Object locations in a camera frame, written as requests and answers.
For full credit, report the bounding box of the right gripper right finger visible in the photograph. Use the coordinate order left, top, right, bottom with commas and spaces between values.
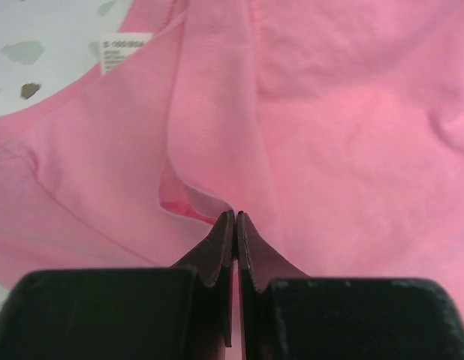
236, 212, 464, 359

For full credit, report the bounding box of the pink t shirt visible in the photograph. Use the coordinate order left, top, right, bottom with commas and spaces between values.
0, 0, 464, 360

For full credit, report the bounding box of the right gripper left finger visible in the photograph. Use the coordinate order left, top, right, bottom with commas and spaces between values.
0, 211, 235, 360

